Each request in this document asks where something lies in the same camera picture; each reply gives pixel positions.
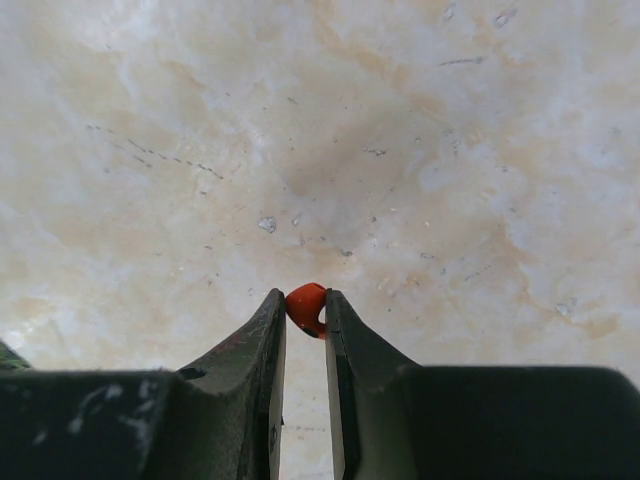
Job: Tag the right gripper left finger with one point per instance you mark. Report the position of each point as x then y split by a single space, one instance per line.
219 417

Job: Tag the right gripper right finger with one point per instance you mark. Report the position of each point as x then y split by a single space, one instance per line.
392 418

